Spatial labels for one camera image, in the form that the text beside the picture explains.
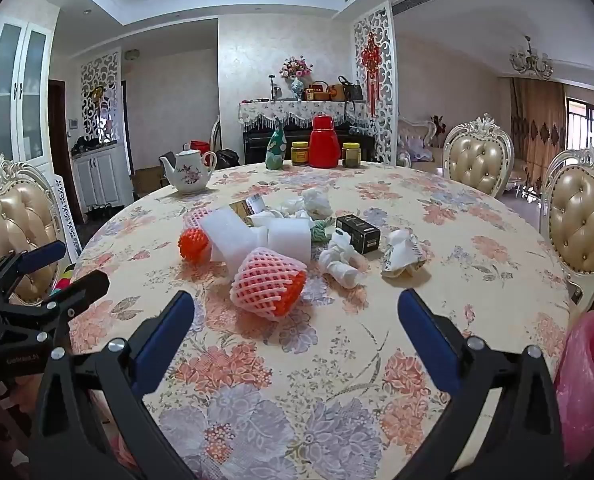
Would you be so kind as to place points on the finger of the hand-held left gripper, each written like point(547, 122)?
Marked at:
point(42, 255)
point(89, 285)

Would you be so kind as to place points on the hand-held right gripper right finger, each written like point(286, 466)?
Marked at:
point(427, 340)

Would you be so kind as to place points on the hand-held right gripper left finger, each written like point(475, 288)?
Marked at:
point(167, 335)

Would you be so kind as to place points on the pink plastic bag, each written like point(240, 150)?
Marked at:
point(589, 385)

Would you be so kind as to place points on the white items back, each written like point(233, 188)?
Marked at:
point(318, 204)

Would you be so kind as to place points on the beige tufted dining chair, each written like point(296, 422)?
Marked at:
point(477, 160)
point(12, 220)
point(584, 220)

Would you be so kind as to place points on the white patterned flat box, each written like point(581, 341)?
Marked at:
point(67, 215)

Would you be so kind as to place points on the crumpled printed wrapper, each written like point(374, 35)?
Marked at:
point(402, 255)

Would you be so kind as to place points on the orange red mesh ball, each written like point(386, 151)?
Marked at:
point(193, 245)

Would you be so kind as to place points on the white low cabinet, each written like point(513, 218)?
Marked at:
point(99, 175)

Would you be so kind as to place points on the orange in pink foam net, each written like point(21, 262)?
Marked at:
point(264, 280)

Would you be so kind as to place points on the white foam sheet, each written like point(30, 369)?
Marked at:
point(227, 235)

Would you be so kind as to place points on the white foam wrapped item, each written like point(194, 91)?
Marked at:
point(342, 260)

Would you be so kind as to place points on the empty pink foam net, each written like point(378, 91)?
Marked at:
point(194, 219)

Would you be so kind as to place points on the cardboard box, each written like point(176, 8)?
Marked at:
point(147, 180)

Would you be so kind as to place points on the small black box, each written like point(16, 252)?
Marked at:
point(357, 232)

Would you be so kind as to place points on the white floral teapot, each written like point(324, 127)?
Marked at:
point(189, 175)

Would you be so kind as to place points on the green wrapper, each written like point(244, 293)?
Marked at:
point(321, 232)

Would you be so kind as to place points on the short white lattice screen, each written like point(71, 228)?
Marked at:
point(89, 100)

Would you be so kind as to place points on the white glass door cabinet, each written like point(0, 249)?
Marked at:
point(17, 85)

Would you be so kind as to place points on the red bag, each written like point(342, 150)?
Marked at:
point(200, 147)

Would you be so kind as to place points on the small crumpled white tissue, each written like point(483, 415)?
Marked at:
point(289, 206)

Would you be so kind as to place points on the black bag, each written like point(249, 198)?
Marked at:
point(227, 159)

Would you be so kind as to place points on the dark content glass jar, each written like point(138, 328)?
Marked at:
point(351, 156)

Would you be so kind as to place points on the white ornate sofa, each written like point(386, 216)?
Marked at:
point(417, 135)

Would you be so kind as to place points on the green patterned bottle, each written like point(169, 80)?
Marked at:
point(276, 152)

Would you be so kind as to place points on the tall white lattice screen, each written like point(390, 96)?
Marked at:
point(384, 125)

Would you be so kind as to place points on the red thermos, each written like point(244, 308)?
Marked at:
point(324, 145)

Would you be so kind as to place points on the yellow label glass jar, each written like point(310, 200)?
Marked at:
point(300, 155)

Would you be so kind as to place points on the brown patterned curtain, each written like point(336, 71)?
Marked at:
point(537, 130)

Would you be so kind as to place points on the black handbag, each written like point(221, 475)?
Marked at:
point(351, 91)

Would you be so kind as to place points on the floral lace piano cover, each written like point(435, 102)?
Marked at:
point(302, 110)

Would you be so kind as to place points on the orange handbag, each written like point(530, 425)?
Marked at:
point(335, 93)

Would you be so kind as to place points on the window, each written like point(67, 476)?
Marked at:
point(584, 125)

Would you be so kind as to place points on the brown woven basket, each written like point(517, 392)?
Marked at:
point(319, 94)

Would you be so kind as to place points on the vase with pink flowers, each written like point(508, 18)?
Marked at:
point(297, 80)

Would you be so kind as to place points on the chandelier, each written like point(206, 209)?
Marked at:
point(529, 60)

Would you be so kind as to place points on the red knot wall hanging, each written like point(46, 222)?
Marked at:
point(371, 60)

